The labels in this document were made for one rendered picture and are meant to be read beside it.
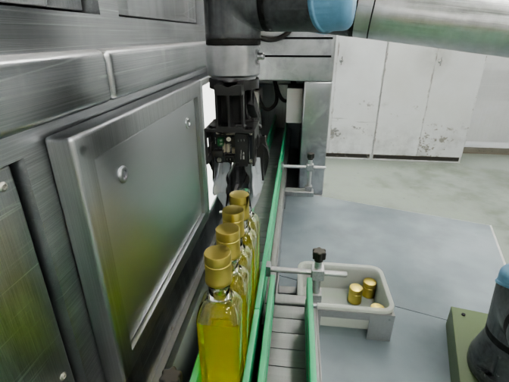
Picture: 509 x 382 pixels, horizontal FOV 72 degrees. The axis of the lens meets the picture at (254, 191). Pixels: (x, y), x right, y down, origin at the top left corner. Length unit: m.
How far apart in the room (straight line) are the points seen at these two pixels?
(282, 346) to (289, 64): 1.06
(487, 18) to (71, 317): 0.62
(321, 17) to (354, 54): 3.79
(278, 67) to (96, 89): 1.09
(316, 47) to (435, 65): 3.10
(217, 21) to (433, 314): 0.87
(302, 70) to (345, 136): 2.98
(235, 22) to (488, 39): 0.33
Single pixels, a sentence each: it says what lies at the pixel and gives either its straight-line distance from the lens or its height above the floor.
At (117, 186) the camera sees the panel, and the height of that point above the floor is 1.24.
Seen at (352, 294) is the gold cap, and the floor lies 0.80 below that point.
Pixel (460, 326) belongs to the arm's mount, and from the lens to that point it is 0.96.
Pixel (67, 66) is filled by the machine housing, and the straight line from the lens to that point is 0.39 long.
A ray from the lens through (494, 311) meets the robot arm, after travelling 0.79.
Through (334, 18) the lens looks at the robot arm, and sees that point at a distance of 0.46.
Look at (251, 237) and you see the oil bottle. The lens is 0.61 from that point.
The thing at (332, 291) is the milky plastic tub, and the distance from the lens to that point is 1.01.
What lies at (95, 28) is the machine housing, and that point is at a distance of 0.49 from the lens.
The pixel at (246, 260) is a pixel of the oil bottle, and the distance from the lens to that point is 0.56.
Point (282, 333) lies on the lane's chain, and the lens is 0.73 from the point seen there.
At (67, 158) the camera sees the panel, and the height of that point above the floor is 1.30.
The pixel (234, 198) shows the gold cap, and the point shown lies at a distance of 0.58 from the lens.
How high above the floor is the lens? 1.41
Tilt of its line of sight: 24 degrees down
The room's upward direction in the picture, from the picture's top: straight up
